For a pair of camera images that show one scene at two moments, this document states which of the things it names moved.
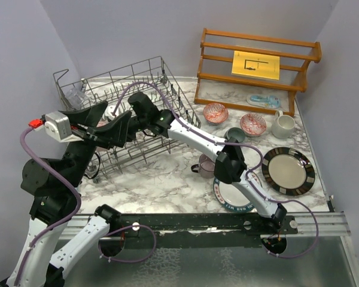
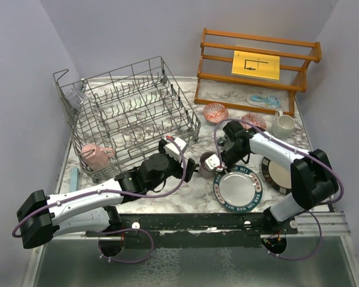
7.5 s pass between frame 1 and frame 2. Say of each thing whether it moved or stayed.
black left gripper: moved
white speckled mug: stayed
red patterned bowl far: stayed
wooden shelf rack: stayed
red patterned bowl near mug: stayed
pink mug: moved
